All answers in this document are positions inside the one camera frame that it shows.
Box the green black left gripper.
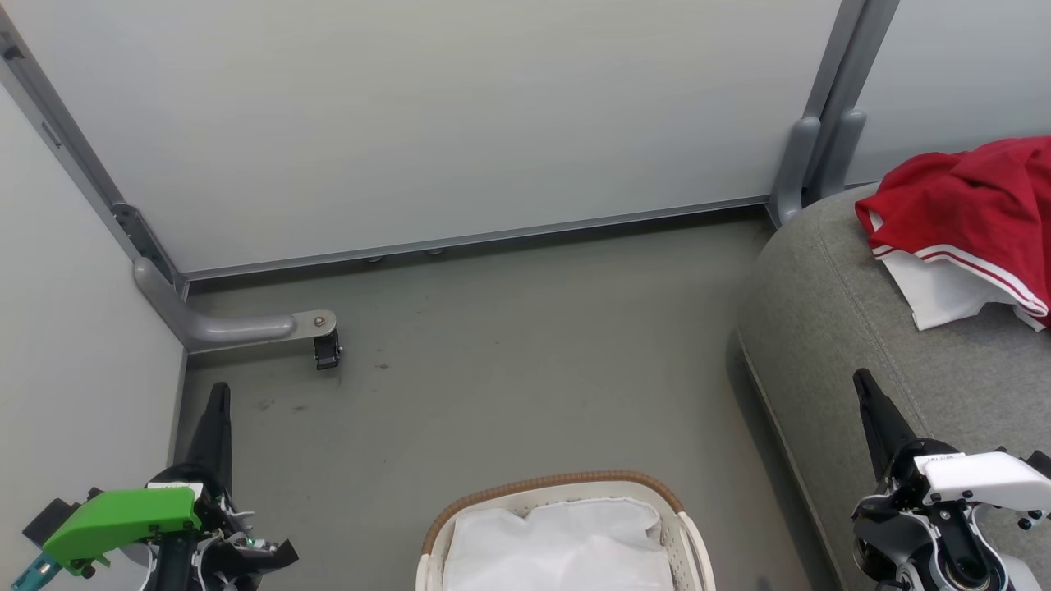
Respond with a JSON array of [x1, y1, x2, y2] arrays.
[[41, 381, 299, 591]]

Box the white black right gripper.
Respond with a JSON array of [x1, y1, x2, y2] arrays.
[[851, 369, 1051, 567]]

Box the red garment with white trim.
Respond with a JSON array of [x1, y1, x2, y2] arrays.
[[854, 135, 1051, 333]]

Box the white laundry basket brown rim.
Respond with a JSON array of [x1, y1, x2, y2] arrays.
[[415, 470, 718, 591]]

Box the white basket liner cloth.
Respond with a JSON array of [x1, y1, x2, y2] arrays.
[[442, 496, 677, 591]]

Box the grey fabric sofa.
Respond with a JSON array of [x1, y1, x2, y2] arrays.
[[735, 184, 1051, 591]]

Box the grey partition foot bracket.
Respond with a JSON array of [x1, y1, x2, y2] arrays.
[[133, 257, 338, 355]]

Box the left arm black cable teal plug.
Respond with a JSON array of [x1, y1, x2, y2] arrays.
[[9, 550, 64, 591]]

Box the grey double partition post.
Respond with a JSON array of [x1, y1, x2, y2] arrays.
[[767, 0, 902, 228]]

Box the grey partition bottom rail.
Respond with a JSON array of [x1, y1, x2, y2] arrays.
[[182, 195, 774, 282]]

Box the grey slanted partition post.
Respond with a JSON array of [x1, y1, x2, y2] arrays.
[[0, 8, 191, 288]]

